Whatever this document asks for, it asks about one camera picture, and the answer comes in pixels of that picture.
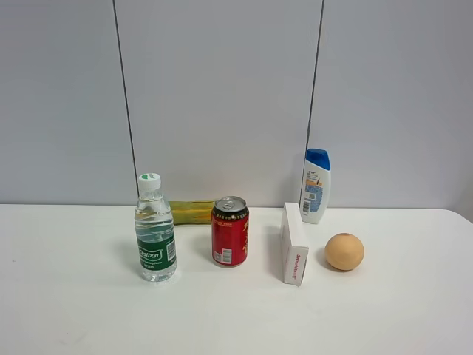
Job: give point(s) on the red soda can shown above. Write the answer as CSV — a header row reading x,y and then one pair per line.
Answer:
x,y
229,231

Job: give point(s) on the white cardboard box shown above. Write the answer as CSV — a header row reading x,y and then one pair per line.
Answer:
x,y
294,245

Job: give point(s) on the clear water bottle green label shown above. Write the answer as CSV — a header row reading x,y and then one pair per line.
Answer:
x,y
154,229

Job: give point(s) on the white shampoo bottle blue cap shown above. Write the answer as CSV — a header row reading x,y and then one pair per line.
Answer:
x,y
316,183

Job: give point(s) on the orange round fruit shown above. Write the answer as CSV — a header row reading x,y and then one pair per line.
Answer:
x,y
344,252

